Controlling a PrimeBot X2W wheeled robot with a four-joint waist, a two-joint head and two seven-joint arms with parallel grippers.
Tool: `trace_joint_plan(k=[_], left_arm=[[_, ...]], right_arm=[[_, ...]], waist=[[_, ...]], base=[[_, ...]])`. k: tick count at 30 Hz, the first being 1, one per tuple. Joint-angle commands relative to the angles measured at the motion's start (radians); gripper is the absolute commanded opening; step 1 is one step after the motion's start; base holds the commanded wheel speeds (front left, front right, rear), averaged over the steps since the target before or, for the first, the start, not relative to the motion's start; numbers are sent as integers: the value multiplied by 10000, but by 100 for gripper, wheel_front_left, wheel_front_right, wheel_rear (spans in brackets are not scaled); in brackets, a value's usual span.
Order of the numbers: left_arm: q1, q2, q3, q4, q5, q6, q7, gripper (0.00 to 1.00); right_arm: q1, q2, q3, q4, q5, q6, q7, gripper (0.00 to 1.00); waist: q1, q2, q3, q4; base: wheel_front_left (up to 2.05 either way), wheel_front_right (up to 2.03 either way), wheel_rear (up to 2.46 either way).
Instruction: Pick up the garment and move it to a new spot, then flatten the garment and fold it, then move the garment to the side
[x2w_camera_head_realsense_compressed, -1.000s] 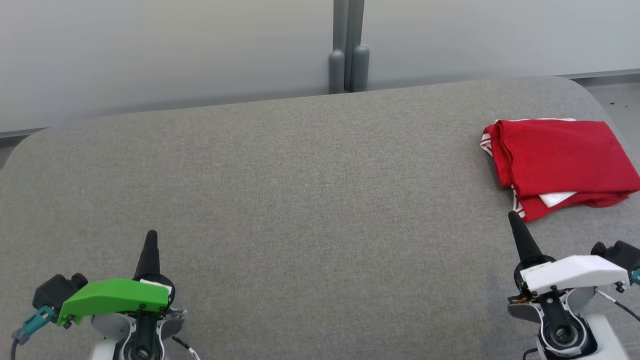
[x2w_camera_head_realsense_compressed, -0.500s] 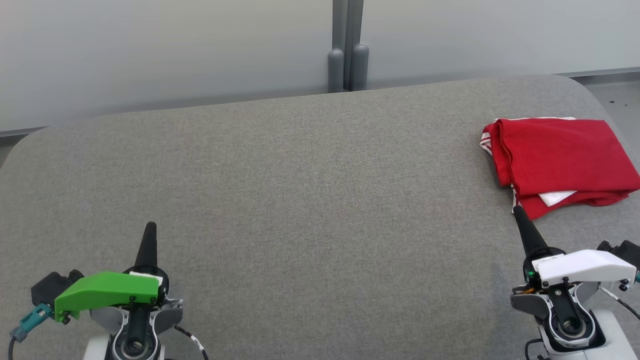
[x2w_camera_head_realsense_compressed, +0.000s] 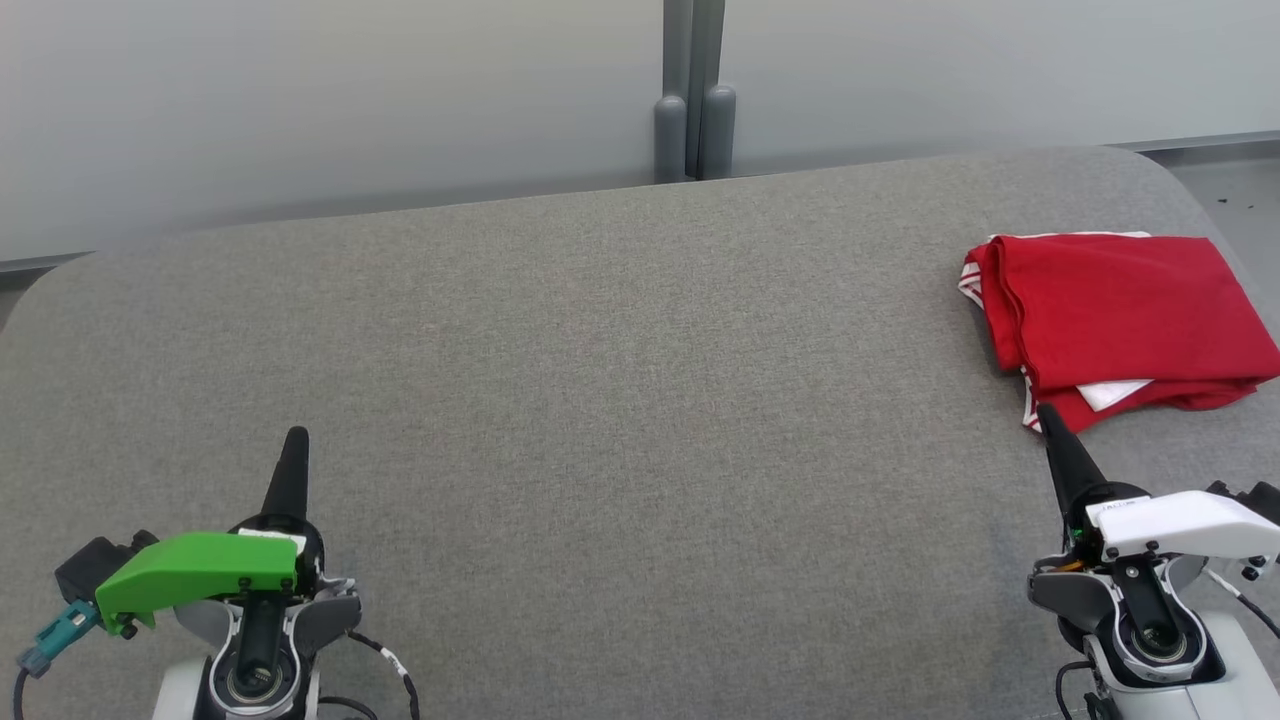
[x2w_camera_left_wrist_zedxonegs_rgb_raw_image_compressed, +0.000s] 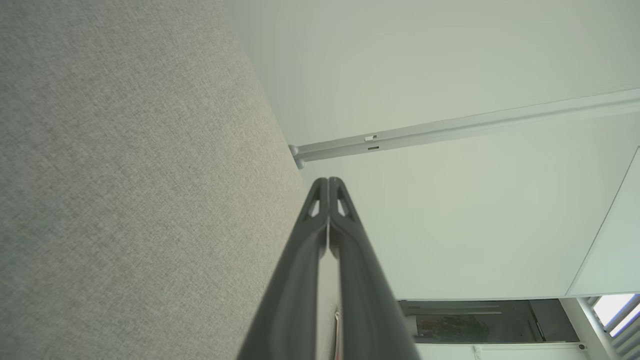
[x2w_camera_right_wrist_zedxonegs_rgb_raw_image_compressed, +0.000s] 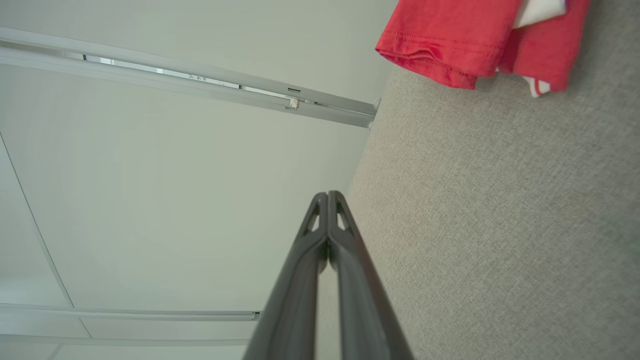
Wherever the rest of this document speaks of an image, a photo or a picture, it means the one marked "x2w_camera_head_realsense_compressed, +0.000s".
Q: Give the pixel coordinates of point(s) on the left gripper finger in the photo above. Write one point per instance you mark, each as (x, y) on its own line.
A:
(288, 480)

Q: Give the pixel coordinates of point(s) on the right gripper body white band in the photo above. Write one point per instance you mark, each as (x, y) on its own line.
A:
(1180, 520)

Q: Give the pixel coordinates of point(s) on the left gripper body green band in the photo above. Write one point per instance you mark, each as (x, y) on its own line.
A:
(200, 570)

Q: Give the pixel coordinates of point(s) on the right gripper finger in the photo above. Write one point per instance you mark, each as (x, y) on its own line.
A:
(1068, 460)

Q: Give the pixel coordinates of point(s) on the red shorts white side stripe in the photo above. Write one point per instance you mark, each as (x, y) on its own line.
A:
(1075, 415)

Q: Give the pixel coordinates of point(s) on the red jersey black white lettering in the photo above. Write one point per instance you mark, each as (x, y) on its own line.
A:
(1130, 300)

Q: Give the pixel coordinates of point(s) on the grey fabric sofa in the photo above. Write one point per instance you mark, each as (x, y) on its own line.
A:
(600, 420)

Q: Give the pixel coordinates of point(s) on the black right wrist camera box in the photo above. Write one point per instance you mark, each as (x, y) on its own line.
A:
(1255, 495)

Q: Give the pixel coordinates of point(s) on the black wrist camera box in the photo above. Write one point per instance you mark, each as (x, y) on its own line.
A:
(90, 562)
(1255, 495)

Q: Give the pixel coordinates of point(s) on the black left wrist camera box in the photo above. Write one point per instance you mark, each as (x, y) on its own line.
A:
(90, 562)

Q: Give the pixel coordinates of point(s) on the grey rounded post foot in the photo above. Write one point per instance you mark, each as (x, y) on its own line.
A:
(718, 130)
(670, 140)

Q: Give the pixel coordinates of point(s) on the grey partition post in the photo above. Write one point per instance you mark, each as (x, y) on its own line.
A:
(695, 50)

